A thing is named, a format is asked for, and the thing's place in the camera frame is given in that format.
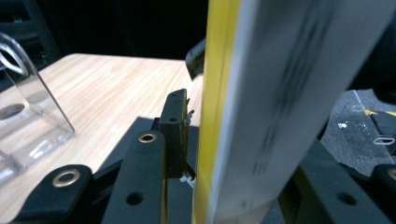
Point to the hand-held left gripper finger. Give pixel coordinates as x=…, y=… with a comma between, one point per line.
x=173, y=140

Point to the thin yellow-spined white book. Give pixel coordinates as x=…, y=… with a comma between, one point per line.
x=264, y=93

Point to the clear acrylic book holder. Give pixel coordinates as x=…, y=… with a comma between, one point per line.
x=37, y=124

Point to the clear acrylic panel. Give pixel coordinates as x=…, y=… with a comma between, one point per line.
x=358, y=130

